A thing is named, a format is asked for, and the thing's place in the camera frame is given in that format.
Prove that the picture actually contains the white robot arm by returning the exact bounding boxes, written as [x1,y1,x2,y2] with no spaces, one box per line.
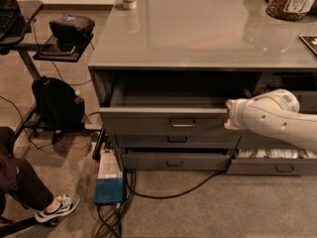
[224,89,317,152]

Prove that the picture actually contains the grey drawer cabinet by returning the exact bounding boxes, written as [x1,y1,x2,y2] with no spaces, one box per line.
[89,0,316,170]

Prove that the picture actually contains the dark card on counter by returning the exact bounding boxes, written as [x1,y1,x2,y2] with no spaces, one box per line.
[299,35,317,57]

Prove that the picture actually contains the glass jar of nuts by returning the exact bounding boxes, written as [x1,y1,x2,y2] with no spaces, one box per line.
[266,0,315,21]

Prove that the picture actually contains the blue power box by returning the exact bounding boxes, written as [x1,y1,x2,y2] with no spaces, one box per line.
[93,149,127,207]

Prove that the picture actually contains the black backpack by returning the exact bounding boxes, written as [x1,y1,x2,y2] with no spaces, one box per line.
[32,76,85,131]

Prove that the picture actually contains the black desk stand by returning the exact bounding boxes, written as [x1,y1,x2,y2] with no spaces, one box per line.
[0,0,105,148]

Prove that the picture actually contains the black pouch bag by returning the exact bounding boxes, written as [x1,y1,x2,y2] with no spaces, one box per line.
[50,14,95,44]

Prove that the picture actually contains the grey white sneaker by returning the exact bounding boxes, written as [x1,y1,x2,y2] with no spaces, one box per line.
[35,193,80,223]

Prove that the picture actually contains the black side tray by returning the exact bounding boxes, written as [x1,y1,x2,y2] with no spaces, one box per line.
[33,34,93,62]

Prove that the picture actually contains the person leg dark trousers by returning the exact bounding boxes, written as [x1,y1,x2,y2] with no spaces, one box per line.
[0,127,54,211]

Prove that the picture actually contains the black laptop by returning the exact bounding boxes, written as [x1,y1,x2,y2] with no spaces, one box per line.
[0,0,22,41]

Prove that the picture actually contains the office chair base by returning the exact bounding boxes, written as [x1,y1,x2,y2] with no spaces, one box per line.
[0,215,60,238]

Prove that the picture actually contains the black floor cable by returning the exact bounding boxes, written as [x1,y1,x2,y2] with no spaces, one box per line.
[93,169,226,238]

